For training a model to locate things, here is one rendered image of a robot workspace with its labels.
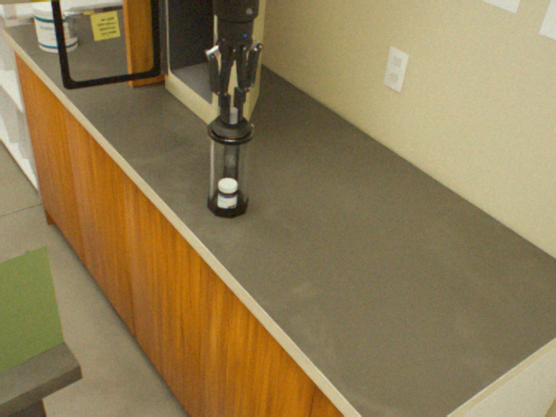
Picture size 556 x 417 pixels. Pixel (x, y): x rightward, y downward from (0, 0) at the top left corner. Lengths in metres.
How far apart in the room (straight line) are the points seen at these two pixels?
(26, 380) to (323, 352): 0.54
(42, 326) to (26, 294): 0.09
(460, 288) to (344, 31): 0.90
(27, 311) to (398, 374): 0.68
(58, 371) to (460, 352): 0.77
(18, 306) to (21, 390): 0.15
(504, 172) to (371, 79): 0.50
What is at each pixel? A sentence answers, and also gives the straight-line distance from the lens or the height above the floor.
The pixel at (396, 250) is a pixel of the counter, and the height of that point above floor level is 0.94.
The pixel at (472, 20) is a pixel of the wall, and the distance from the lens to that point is 1.64.
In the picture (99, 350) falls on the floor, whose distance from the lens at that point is 2.47.
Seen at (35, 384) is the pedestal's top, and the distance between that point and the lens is 1.21.
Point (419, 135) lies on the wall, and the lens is 1.82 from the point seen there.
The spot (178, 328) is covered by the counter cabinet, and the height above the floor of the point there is 0.46.
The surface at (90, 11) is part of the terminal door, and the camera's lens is 1.91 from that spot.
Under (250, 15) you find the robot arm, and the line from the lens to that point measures 1.27.
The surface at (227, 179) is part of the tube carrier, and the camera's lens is 1.44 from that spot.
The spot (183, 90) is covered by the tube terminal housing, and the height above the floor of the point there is 0.99.
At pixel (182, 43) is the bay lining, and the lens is 2.02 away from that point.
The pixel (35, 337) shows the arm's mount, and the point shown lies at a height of 0.98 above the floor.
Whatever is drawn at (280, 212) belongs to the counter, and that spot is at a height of 0.94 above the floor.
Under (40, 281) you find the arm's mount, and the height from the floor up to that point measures 1.11.
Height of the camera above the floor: 1.88
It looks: 37 degrees down
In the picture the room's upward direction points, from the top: 6 degrees clockwise
